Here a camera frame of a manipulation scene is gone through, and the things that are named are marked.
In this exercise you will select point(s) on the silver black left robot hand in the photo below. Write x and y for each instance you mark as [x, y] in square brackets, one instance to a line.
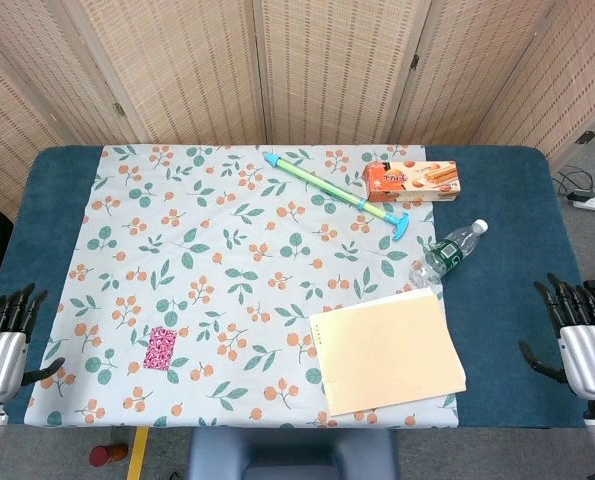
[2, 360]

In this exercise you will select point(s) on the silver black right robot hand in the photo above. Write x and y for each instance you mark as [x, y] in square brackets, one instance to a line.
[589, 360]

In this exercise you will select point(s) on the pink patterned cloth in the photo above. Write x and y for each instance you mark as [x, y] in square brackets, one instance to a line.
[160, 349]

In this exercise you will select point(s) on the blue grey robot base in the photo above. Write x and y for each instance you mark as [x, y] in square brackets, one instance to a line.
[292, 450]

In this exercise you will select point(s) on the teal blue table cover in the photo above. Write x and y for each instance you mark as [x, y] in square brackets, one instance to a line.
[502, 250]

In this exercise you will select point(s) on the red orange cylinder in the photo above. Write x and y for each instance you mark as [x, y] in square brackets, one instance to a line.
[108, 454]

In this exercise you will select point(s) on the yellow floor tape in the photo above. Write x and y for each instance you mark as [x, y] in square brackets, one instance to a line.
[137, 455]

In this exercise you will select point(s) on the clear plastic water bottle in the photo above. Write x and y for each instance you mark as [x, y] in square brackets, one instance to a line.
[447, 252]

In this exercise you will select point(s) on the manila folder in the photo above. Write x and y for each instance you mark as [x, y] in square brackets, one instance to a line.
[387, 350]

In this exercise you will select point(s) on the orange biscuit box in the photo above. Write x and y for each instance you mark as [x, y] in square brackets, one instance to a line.
[412, 181]

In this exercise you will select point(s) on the floral print tablecloth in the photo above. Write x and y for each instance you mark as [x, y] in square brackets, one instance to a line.
[227, 225]

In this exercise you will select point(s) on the green blue toy water pump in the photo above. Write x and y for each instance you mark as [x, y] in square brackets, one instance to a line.
[322, 182]

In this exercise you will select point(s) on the woven bamboo folding screen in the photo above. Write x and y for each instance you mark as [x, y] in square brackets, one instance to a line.
[187, 70]

